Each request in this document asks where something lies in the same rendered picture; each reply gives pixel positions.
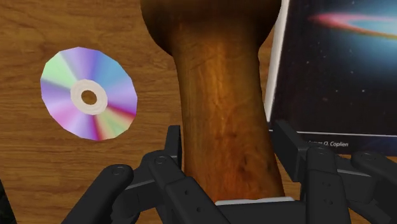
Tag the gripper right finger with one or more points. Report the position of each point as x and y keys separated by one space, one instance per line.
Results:
x=322 y=186

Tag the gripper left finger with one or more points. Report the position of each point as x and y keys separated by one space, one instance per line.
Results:
x=173 y=183

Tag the brown wooden vase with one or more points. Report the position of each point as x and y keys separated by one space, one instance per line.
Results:
x=223 y=102

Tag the dark galaxy cover book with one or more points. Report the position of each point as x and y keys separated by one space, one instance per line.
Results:
x=338 y=74

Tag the iridescent compact disc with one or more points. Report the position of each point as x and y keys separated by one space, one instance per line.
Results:
x=89 y=94

